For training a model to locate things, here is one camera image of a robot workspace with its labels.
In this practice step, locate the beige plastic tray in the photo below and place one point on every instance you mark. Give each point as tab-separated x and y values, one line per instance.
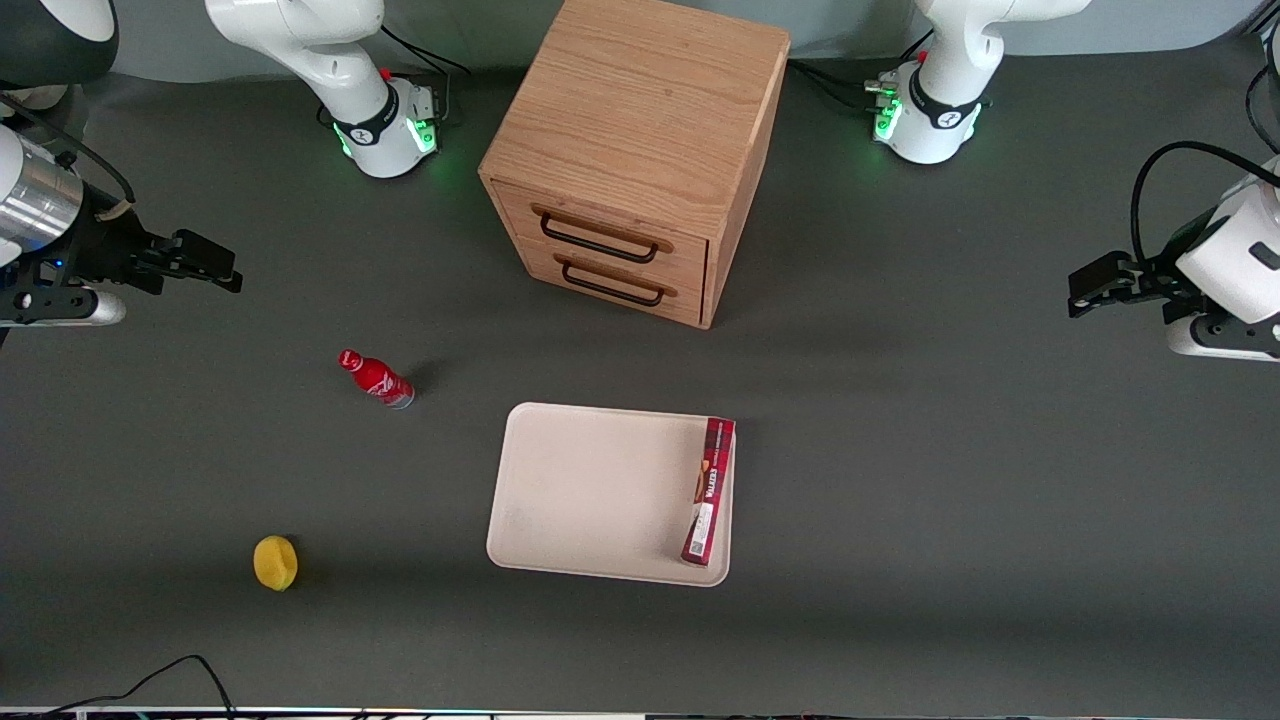
590	490

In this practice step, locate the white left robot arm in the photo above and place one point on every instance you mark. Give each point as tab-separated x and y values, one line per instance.
950	60

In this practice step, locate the red coke bottle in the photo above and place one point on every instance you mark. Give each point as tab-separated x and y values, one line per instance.
380	381

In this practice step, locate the yellow lemon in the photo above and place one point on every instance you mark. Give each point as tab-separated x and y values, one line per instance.
275	563

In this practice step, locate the dark red snack box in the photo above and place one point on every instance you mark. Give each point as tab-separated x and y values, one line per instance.
709	490

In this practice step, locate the wooden drawer cabinet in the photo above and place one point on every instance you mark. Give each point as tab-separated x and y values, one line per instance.
640	110

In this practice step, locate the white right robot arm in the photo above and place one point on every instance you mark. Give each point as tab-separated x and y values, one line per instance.
345	60

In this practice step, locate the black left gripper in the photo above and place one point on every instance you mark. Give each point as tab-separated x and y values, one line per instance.
1152	276

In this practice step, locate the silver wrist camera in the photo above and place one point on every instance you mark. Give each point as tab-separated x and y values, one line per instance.
95	310
1200	345

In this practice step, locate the large wooden drawer front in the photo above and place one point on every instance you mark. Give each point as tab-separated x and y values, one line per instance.
520	215

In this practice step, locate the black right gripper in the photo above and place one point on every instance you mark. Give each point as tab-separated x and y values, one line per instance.
108	250

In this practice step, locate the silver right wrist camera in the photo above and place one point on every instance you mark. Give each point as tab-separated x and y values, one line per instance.
95	310

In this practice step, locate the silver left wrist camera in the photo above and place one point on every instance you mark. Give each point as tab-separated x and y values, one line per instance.
1200	345

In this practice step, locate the small wooden drawer front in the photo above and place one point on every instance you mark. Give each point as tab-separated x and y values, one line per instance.
690	300

